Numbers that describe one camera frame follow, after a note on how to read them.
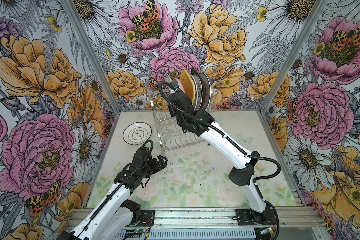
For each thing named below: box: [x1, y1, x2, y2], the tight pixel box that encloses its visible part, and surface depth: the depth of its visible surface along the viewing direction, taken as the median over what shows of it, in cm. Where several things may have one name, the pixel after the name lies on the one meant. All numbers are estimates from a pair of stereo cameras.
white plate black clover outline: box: [122, 121, 152, 145], surface depth 110 cm
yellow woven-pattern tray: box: [179, 69, 196, 104], surface depth 72 cm
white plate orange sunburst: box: [200, 73, 212, 111], surface depth 75 cm
